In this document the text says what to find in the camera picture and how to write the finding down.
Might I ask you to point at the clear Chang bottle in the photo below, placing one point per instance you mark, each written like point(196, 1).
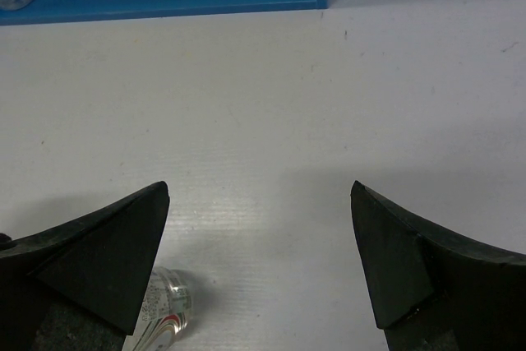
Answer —
point(165, 312)

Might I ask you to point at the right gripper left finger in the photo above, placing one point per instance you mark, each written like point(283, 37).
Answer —
point(80, 285)

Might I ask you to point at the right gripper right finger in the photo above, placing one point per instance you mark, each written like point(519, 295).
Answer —
point(432, 288)

